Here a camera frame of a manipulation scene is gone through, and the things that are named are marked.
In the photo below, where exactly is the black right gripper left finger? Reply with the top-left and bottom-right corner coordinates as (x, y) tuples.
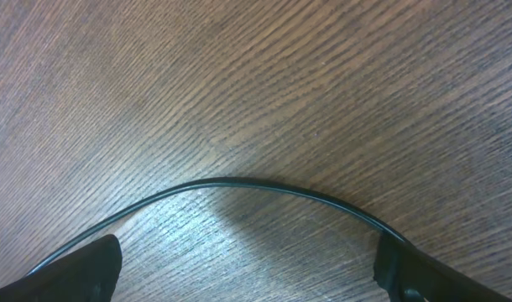
(0, 235), (123, 302)

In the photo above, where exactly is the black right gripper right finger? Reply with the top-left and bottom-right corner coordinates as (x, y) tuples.
(374, 234), (511, 302)

